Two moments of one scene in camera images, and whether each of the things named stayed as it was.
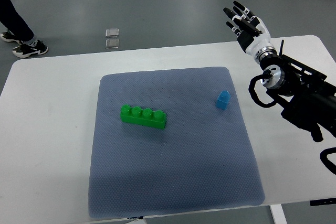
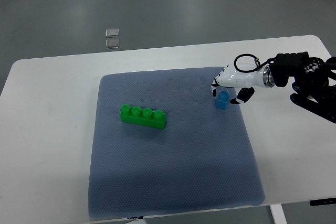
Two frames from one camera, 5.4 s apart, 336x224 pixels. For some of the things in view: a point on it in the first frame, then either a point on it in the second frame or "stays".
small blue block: [223, 99] stays
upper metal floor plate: [112, 32] stays
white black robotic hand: [253, 34] -> [228, 76]
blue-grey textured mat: [169, 140] stays
